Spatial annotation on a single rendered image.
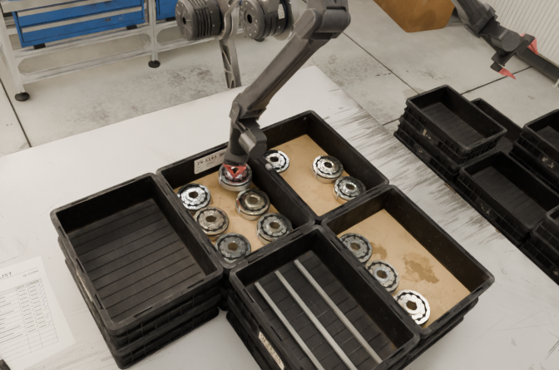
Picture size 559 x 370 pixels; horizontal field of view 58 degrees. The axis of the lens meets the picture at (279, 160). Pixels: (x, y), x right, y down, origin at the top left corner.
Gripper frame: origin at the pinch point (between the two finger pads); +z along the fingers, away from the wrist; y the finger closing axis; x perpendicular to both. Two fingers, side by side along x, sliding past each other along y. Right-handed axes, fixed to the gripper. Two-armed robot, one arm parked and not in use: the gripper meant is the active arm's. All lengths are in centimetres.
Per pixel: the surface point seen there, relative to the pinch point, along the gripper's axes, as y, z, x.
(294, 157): 17.9, 7.6, -17.0
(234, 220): -13.6, 7.2, -3.1
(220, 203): -8.2, 7.3, 2.7
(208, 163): 2.2, 2.1, 9.2
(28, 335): -54, 20, 42
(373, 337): -41, 6, -46
